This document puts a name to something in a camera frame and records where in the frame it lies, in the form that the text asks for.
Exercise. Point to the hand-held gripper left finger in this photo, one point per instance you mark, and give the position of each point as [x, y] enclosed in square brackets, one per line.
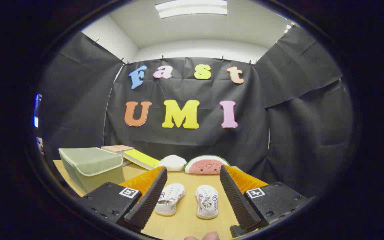
[148, 200]

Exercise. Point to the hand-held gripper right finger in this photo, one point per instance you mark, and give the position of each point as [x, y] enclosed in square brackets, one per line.
[237, 200]

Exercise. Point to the white canvas shoe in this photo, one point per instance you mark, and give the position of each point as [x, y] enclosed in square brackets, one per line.
[170, 200]
[207, 203]

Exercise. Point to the green fabric storage box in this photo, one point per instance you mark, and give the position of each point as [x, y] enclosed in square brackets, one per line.
[92, 165]

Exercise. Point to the yellow book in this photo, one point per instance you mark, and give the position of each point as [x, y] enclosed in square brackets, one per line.
[142, 159]

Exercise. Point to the pale paperback book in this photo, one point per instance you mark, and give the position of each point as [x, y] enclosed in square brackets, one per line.
[126, 162]

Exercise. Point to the white plush toy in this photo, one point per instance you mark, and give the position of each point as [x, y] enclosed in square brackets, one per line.
[173, 163]

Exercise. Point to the watermelon plush toy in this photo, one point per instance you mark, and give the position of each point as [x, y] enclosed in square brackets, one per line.
[205, 165]

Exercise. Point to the tan book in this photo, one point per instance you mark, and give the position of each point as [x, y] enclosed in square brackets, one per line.
[117, 148]

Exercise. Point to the black backdrop cloth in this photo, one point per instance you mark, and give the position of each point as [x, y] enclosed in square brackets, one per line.
[278, 133]

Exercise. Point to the ceiling light panel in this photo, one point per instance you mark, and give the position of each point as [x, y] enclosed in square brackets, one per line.
[192, 8]

